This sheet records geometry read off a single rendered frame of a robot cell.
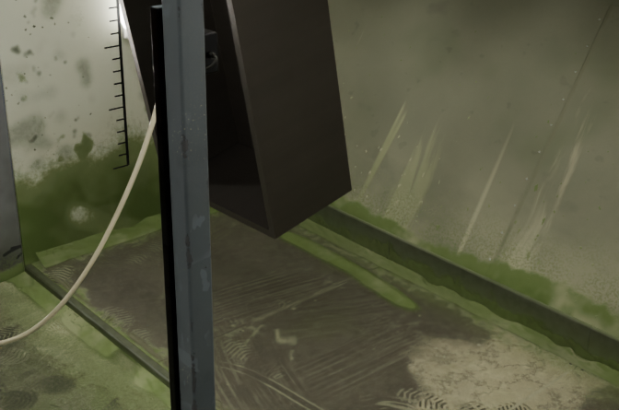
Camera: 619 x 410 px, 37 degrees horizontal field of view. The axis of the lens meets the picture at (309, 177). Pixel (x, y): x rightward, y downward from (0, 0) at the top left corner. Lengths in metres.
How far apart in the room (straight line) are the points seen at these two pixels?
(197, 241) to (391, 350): 1.64
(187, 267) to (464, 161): 2.09
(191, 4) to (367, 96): 2.53
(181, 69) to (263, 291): 2.07
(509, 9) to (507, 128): 0.50
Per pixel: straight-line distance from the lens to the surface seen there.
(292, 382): 2.97
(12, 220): 3.69
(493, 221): 3.42
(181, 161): 1.53
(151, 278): 3.59
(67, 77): 3.62
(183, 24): 1.46
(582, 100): 3.42
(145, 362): 3.11
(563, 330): 3.24
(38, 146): 3.64
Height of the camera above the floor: 1.74
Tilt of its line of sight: 22 degrees down
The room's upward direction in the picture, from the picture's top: 1 degrees clockwise
